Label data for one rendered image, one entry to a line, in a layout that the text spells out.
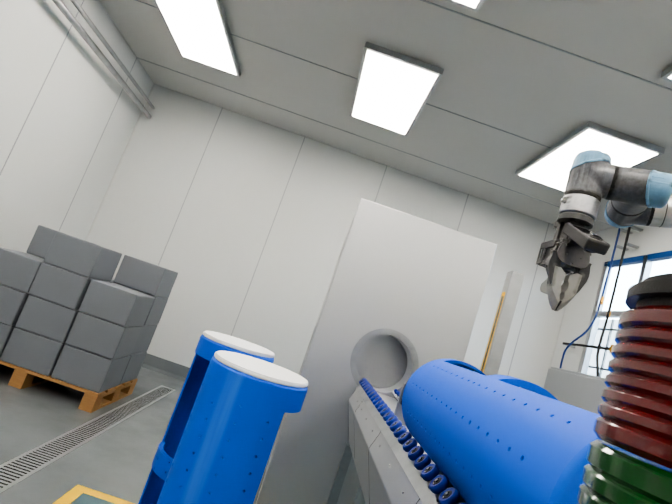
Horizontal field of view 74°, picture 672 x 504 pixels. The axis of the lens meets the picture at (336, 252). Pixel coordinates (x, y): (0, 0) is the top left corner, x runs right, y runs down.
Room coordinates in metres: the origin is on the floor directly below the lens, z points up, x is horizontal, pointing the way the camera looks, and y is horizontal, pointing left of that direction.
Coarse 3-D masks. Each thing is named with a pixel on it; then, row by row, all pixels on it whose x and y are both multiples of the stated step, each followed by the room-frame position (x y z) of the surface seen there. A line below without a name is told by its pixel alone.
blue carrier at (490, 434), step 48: (432, 384) 1.19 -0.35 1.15; (480, 384) 0.96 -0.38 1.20; (528, 384) 0.95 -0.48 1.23; (432, 432) 1.05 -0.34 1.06; (480, 432) 0.80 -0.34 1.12; (528, 432) 0.67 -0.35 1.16; (576, 432) 0.59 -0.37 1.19; (480, 480) 0.75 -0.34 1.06; (528, 480) 0.61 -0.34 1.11; (576, 480) 0.55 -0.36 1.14
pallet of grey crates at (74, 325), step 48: (48, 240) 3.95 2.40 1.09; (0, 288) 3.55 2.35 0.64; (48, 288) 3.56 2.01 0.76; (96, 288) 3.57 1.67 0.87; (144, 288) 3.97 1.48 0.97; (0, 336) 3.56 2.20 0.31; (48, 336) 3.57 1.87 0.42; (96, 336) 3.57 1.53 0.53; (144, 336) 4.12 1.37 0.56; (96, 384) 3.58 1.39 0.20
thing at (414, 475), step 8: (360, 392) 2.43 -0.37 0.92; (368, 400) 2.16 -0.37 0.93; (368, 408) 2.03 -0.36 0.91; (376, 416) 1.84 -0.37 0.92; (384, 424) 1.69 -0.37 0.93; (384, 432) 1.61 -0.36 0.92; (392, 432) 1.56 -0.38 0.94; (392, 440) 1.49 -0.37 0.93; (392, 448) 1.43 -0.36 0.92; (400, 448) 1.39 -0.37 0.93; (400, 456) 1.33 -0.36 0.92; (400, 464) 1.28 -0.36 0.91; (408, 464) 1.25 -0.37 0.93; (408, 472) 1.21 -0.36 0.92; (416, 472) 1.18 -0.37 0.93; (416, 480) 1.14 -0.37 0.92; (424, 480) 1.11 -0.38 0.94; (416, 488) 1.10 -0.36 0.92; (424, 488) 1.08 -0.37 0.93; (424, 496) 1.05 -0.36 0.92; (432, 496) 1.02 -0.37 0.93
